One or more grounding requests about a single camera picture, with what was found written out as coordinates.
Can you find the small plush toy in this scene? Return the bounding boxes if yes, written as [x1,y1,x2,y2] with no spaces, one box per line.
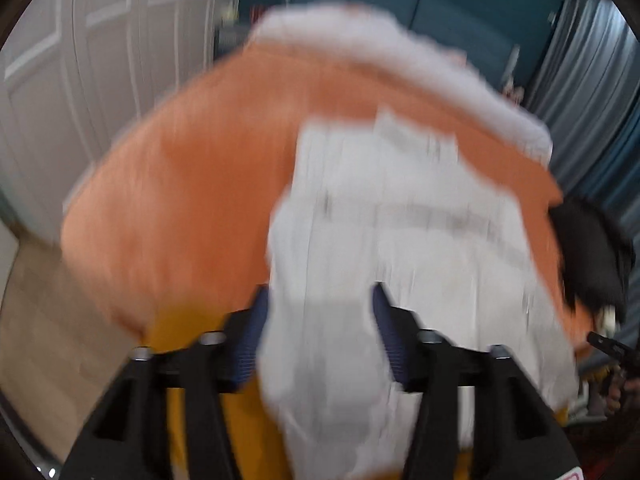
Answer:
[500,79,527,107]

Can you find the white quilted jacket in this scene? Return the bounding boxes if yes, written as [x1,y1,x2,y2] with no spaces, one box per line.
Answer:
[257,105,581,480]

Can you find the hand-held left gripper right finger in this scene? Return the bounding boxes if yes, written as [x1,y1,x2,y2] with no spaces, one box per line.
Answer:
[370,282,583,480]

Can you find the white wardrobe doors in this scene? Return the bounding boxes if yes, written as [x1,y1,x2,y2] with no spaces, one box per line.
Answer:
[0,0,248,248]

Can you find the pale pink duvet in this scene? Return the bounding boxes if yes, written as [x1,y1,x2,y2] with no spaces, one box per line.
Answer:
[247,2,553,166]

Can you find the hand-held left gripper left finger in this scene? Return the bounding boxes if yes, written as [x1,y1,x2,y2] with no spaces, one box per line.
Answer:
[62,285,273,480]

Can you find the orange plush blanket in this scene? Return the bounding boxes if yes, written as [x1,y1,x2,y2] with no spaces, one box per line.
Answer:
[60,5,591,356]

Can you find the black garment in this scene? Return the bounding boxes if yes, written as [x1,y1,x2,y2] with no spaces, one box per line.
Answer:
[549,196,637,317]

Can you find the grey blue curtain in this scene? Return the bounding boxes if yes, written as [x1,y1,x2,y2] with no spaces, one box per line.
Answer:
[522,0,640,246]

